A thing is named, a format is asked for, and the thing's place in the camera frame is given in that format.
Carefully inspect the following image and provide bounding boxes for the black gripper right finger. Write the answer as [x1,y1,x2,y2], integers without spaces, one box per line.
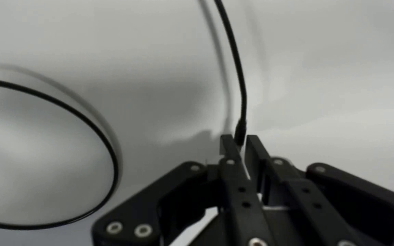
[244,134,394,246]

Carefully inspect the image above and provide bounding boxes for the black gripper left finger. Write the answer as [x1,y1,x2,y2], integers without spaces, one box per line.
[92,134,271,246]

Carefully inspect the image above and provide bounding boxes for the black cable with white plug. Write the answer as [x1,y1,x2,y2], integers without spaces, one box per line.
[0,0,249,231]

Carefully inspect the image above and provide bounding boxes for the white whiteboard sheet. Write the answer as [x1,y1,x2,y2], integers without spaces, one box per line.
[0,0,394,246]

